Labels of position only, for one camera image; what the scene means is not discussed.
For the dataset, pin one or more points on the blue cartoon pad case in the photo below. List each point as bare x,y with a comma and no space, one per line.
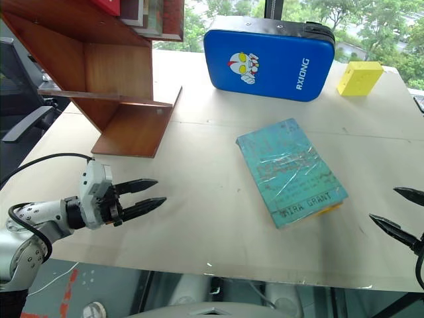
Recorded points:
265,63

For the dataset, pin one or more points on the grey rounded robot torso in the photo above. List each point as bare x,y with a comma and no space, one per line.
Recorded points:
205,311

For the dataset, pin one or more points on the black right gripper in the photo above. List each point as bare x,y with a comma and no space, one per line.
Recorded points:
420,245

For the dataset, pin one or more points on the teal Mira Grant book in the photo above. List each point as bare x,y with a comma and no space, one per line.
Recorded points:
291,172

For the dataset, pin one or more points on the brown wooden bookshelf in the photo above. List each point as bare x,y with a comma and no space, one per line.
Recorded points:
112,69

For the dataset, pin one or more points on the black window post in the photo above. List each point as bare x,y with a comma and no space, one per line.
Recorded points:
273,8

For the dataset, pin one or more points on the yellow sponge block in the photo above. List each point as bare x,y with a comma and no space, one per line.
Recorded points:
359,77

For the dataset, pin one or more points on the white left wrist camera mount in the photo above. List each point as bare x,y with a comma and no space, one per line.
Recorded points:
88,195

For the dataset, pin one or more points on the black office chair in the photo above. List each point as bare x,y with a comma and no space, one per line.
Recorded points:
16,92

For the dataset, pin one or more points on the books on shelf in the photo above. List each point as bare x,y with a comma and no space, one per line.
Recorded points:
173,16

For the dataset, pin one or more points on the white round floor object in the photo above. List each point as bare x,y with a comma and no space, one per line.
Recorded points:
94,311

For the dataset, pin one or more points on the red book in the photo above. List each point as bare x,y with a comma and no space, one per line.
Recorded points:
107,5

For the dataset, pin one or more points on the green cover book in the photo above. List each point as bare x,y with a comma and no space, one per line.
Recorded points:
154,16

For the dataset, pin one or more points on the yellow object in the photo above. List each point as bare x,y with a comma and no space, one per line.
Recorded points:
331,209

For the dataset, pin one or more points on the dark brown book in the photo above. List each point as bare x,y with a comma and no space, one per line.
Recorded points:
132,10

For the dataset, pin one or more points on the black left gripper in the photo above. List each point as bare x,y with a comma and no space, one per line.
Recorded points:
112,208

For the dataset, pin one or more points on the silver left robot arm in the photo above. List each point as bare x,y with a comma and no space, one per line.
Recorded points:
31,217

